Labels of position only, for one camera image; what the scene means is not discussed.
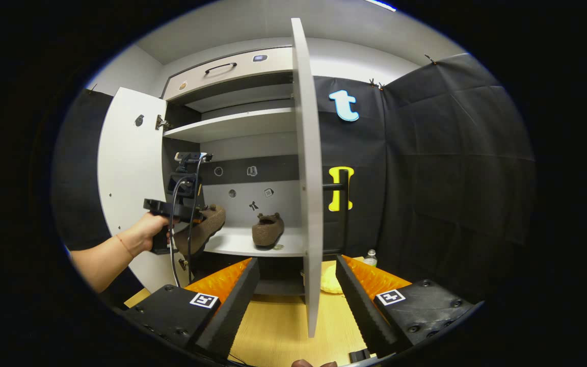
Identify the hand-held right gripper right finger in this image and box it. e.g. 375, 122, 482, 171
335, 254, 477, 358

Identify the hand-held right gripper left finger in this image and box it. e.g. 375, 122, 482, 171
123, 257, 261, 360

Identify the brown shoe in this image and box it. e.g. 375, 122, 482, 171
252, 213, 285, 248
174, 204, 227, 256

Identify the white shoe cabinet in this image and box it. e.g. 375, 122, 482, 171
161, 46, 308, 297

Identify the white shoe cabinet door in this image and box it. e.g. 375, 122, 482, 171
97, 87, 193, 294
291, 18, 324, 338

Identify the white cabinet drawer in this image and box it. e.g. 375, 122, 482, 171
163, 47, 294, 101

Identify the pale yellow round object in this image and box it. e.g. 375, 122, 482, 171
320, 261, 345, 295

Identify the black cable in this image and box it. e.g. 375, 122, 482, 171
186, 153, 214, 285
170, 176, 188, 289

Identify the red string bracelet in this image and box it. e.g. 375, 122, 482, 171
115, 233, 134, 258

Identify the black door handle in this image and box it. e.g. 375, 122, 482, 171
323, 169, 351, 256

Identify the black drawer handle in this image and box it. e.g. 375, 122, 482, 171
204, 62, 238, 75

